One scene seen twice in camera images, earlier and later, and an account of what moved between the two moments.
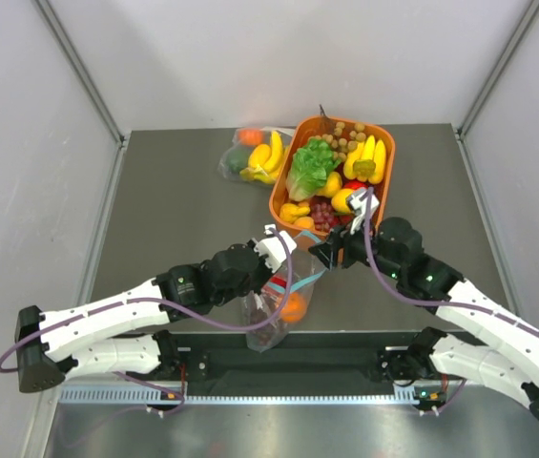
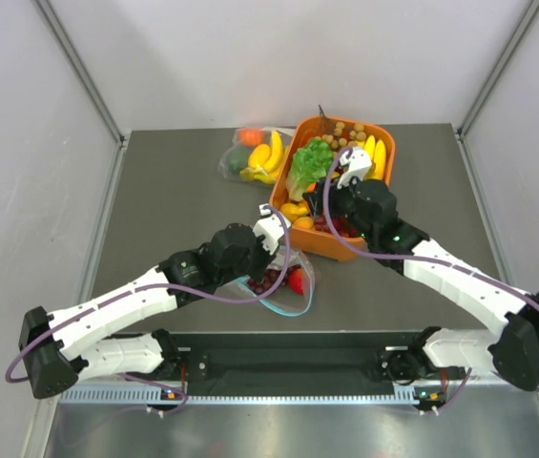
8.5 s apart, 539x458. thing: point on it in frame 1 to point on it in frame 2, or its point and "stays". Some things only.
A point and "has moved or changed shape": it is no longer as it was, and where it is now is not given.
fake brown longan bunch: (342, 141) stays
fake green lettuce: (310, 163) stays
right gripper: (328, 252) to (316, 198)
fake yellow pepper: (290, 212) stays
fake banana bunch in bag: (264, 161) stays
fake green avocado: (238, 159) stays
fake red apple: (279, 281) to (296, 281)
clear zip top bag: (284, 300) has moved or changed shape
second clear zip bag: (256, 155) stays
